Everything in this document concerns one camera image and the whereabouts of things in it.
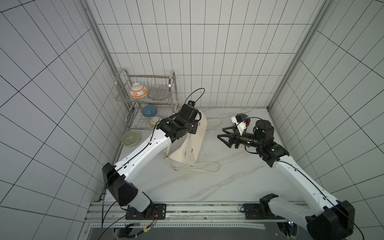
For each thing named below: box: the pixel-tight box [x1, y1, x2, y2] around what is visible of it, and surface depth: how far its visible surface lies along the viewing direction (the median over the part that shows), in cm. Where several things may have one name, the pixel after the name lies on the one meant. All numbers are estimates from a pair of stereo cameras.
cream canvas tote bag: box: [165, 111, 219, 170], surface depth 87 cm
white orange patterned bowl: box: [129, 82, 148, 99], surface depth 89 cm
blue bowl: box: [142, 104, 158, 118], surface depth 111 cm
